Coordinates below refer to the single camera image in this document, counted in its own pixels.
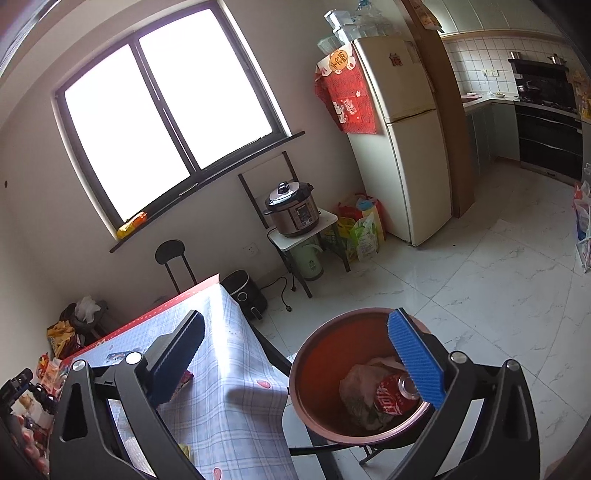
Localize pale green electric kettle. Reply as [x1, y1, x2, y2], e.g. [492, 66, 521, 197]
[287, 242, 325, 281]

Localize white top black frame stand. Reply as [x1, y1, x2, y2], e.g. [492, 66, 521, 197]
[238, 150, 352, 298]

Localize kitchen counter cabinet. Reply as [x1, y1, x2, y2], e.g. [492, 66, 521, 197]
[462, 95, 520, 181]

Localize black round back chair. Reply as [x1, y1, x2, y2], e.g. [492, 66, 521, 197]
[154, 240, 199, 296]

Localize brown wooden partition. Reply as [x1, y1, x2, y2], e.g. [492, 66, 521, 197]
[402, 0, 476, 217]

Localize pile of snack packets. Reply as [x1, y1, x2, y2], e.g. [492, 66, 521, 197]
[9, 353, 70, 467]

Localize reddish brown plastic bin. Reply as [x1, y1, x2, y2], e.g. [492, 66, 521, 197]
[289, 307, 444, 446]

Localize blue plaid tablecloth red border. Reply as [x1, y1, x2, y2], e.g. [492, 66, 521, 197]
[69, 274, 301, 480]

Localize red printed fridge cloth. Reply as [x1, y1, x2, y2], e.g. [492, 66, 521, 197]
[315, 44, 378, 134]

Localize red drink can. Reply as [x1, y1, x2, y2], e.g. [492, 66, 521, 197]
[376, 373, 422, 416]

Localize cream two door fridge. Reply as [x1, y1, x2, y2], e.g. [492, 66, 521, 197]
[342, 34, 453, 247]

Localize black built-in stove oven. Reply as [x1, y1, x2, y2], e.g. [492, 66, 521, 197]
[513, 99, 583, 181]

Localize yellow green packet bag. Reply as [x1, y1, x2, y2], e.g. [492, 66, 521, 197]
[338, 217, 358, 259]

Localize white wall cabinets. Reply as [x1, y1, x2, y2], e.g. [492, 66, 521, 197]
[425, 0, 568, 42]

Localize steel electric pressure cooker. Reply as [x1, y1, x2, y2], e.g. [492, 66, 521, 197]
[264, 181, 321, 238]

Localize black range hood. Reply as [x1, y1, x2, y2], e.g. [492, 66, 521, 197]
[508, 58, 571, 100]

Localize dark framed window with sill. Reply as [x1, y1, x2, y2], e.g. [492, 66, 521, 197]
[52, 0, 306, 254]

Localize black low stool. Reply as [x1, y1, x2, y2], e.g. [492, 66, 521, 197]
[60, 300, 109, 342]

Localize black table frame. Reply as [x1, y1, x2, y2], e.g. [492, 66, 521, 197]
[252, 323, 298, 374]

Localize stack of clear plastic containers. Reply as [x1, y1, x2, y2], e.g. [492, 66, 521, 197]
[317, 0, 398, 54]

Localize yellow orange snack packet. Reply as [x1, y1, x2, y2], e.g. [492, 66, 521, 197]
[116, 211, 148, 240]

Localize black power cord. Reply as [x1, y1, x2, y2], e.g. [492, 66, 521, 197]
[265, 274, 301, 315]

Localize yellow snack bag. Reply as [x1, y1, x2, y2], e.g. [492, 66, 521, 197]
[46, 320, 79, 358]

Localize black gadget with cable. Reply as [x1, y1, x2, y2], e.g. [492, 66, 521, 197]
[0, 368, 58, 416]

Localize black stool under bin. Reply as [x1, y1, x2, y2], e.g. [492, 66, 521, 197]
[288, 436, 384, 480]

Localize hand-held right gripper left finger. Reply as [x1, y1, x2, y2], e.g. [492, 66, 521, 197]
[48, 310, 206, 480]

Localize black air fryer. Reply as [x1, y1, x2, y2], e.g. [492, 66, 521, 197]
[220, 270, 269, 321]

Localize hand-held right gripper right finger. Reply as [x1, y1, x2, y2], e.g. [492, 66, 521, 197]
[385, 308, 541, 480]

